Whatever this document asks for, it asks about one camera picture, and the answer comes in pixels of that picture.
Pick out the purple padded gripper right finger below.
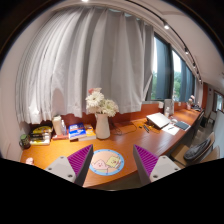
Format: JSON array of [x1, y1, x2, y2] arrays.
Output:
[[133, 145, 180, 186]]

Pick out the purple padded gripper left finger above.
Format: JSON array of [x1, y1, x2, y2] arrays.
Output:
[[46, 145, 93, 186]]

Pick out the round cartoon mouse pad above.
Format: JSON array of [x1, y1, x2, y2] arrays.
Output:
[[90, 149, 124, 176]]

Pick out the blue book stack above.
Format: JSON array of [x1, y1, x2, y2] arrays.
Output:
[[69, 123, 86, 140]]

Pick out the chair with grey cushion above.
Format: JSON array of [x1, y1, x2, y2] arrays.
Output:
[[171, 133, 215, 167]]

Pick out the clear plastic bottle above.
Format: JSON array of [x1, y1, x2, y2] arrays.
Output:
[[61, 120, 67, 135]]

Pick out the small pink object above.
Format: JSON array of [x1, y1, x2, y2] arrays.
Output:
[[26, 157, 34, 165]]

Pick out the white paper sheet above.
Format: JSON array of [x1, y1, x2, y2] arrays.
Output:
[[163, 124, 179, 135]]

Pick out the white ribbed vase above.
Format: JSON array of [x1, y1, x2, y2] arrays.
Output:
[[96, 114, 110, 139]]

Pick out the silver laptop on stand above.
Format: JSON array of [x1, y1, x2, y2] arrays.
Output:
[[146, 112, 170, 129]]

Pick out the white tissue container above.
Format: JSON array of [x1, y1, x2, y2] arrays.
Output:
[[52, 115, 62, 135]]

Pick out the dark tablet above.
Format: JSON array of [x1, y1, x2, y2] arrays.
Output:
[[175, 121, 189, 131]]

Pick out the white and pink flowers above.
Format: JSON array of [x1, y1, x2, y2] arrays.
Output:
[[86, 88, 119, 117]]

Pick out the white curtain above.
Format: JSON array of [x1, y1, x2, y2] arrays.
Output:
[[16, 7, 154, 124]]

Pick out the black cable on desk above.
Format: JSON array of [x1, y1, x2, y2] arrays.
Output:
[[110, 119, 138, 136]]

